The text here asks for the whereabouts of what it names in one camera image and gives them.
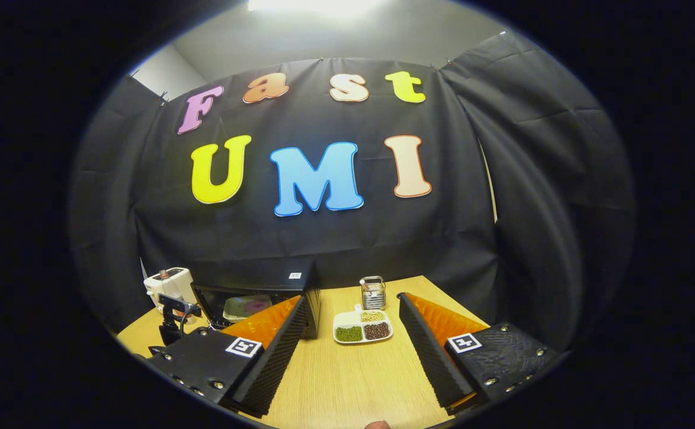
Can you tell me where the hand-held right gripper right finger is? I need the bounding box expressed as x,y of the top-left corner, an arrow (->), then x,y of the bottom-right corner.
397,292 -> 561,416

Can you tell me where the wire mesh holder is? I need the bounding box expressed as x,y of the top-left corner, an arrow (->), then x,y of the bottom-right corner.
360,275 -> 387,310

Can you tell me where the white toaster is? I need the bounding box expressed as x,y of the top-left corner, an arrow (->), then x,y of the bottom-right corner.
144,268 -> 198,316

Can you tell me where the divided white dish of beans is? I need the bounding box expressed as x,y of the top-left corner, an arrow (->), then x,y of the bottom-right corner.
333,304 -> 394,344

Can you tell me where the ceiling light panel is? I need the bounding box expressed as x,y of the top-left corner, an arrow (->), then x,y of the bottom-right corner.
246,0 -> 384,15

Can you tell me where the cream rectangular tray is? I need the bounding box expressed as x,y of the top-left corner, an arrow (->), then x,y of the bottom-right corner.
222,294 -> 274,324

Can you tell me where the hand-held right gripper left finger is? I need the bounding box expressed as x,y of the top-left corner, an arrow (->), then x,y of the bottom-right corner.
145,295 -> 309,418

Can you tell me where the black electric oven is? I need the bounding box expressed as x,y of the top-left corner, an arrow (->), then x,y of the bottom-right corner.
191,260 -> 322,339

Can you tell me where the clear bottle with red label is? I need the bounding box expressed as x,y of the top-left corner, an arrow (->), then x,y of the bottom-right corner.
156,269 -> 184,310

